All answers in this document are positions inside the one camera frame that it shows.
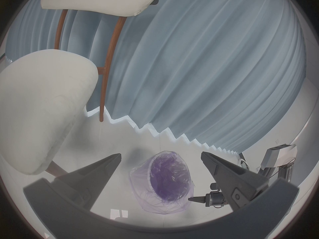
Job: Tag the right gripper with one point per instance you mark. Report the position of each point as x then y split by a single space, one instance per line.
215 199

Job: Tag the white cushioned wooden chair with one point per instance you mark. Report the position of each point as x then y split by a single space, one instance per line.
42 103

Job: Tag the pale blue curtain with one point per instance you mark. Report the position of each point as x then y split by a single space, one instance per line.
199 66

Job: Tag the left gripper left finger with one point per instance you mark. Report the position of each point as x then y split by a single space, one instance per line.
84 180

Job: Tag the purple plastic bag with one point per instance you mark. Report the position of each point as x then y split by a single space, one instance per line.
164 205

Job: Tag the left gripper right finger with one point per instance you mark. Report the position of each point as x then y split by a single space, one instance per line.
236 180

